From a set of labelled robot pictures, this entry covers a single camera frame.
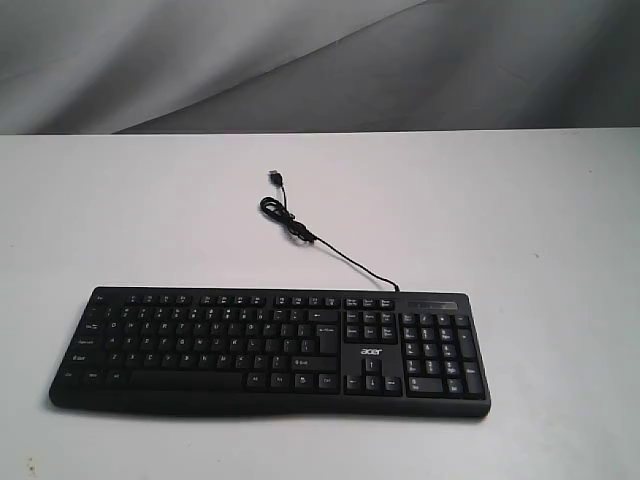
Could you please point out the black Acer keyboard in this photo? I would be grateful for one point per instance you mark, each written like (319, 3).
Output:
(260, 352)

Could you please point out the grey backdrop cloth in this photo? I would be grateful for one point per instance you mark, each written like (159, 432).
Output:
(193, 67)

